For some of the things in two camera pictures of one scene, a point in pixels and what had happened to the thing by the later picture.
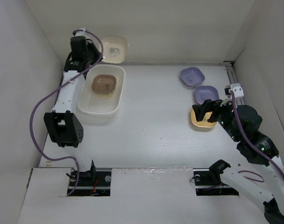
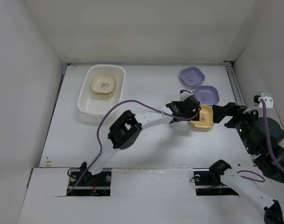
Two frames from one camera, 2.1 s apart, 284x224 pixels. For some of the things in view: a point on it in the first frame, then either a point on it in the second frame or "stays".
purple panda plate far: x=192 y=76 stays
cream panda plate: x=115 y=49 -> x=103 y=83
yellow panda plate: x=204 y=123 stays
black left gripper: x=92 y=46 -> x=193 y=114
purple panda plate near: x=203 y=93 stays
